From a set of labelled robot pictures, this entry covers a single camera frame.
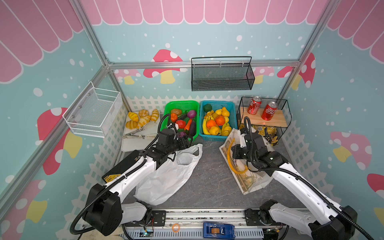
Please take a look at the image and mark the yellow black snack bag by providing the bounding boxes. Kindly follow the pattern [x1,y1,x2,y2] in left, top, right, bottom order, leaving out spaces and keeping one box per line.
[257,126,279,147]

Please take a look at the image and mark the white canvas tote bag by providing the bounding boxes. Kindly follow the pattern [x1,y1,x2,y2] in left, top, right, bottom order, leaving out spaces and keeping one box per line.
[219,129,273,195]

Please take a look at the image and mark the yellow peach fruit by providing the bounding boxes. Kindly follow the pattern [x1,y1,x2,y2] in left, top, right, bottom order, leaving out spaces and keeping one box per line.
[209,126,221,136]

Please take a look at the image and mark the white plastic grocery bag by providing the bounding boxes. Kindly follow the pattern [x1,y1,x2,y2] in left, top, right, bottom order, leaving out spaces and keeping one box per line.
[134,144,203,206]

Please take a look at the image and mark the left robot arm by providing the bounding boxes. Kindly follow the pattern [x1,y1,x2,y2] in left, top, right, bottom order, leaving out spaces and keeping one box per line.
[70,114,193,236]

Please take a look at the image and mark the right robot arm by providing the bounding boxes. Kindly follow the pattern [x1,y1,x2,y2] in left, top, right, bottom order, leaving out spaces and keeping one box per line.
[230,117,372,240]

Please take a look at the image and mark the metal tongs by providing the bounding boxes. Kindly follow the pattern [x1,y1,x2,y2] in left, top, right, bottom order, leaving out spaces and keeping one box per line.
[123,121,159,139]

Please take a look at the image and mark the red tomato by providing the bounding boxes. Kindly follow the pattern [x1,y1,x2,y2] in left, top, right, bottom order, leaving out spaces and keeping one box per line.
[176,120,187,129]

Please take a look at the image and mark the small orange carrot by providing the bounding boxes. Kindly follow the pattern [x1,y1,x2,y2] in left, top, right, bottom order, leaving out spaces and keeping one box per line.
[185,119,193,131]

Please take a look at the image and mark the dark purple eggplant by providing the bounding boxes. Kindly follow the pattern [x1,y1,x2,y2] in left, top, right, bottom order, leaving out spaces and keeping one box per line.
[189,121,197,137]

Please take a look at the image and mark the brown potato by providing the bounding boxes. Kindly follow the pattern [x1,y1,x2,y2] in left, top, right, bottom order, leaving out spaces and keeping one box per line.
[171,109,183,116]

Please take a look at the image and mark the green plastic basket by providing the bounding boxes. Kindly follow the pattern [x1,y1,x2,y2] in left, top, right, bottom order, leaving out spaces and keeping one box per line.
[164,100,200,140]

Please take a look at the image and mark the purple onion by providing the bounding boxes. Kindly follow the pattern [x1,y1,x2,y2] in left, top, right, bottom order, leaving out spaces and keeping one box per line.
[187,110,197,119]

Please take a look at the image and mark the right red cola can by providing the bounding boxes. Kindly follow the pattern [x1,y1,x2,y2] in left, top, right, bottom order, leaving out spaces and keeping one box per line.
[262,102,278,121]

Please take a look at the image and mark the red cola can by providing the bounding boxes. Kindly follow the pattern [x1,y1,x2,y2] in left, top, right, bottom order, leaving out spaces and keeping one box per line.
[248,96,262,115]
[262,102,278,121]

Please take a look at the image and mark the white cutting board tray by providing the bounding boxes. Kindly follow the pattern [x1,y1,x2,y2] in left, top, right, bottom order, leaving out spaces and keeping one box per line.
[121,109,161,152]

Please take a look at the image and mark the orange fruit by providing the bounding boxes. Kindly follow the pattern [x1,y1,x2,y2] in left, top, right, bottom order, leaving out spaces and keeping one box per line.
[215,116,226,126]
[206,120,217,129]

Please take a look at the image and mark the bread loaf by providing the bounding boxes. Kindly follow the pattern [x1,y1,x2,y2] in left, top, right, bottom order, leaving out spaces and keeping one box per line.
[128,112,140,123]

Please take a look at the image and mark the left red cola can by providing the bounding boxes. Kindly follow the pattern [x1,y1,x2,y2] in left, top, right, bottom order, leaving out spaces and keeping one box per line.
[248,96,262,115]

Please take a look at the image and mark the banana bunch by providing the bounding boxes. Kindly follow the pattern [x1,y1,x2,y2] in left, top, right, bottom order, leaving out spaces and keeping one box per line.
[202,119,210,135]

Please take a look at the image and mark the green avocado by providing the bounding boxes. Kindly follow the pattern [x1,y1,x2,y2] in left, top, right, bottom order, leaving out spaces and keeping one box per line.
[203,104,213,113]

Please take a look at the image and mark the orange rubber band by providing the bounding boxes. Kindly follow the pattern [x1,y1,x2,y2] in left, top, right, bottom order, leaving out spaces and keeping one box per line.
[172,223,181,233]

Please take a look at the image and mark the blue tape dispenser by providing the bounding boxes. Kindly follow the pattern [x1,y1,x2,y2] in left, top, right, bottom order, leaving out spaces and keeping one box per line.
[203,222,236,240]

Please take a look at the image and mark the black wire wooden shelf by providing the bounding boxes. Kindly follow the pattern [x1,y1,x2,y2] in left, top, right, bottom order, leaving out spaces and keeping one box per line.
[236,97,292,142]

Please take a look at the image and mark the black mesh wall basket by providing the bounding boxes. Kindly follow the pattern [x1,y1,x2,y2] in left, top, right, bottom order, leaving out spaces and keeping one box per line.
[191,56,256,92]

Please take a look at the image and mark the white wire wall basket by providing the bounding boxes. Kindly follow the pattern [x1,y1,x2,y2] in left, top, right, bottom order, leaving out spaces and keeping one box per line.
[63,82,123,138]

